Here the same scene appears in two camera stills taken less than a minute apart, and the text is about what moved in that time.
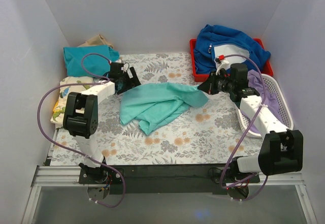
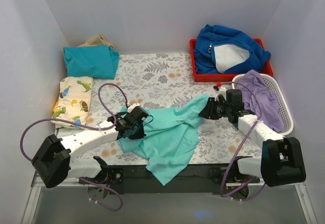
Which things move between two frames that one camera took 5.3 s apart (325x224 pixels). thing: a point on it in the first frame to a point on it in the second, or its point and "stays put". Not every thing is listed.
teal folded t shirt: [89, 60] stays put
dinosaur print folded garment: [57, 116] stays put
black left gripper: [126, 82] to [130, 131]
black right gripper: [211, 84] to [212, 108]
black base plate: [164, 179] stays put
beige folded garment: [98, 40] stays put
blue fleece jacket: [227, 47] stays put
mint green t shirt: [153, 104] to [167, 147]
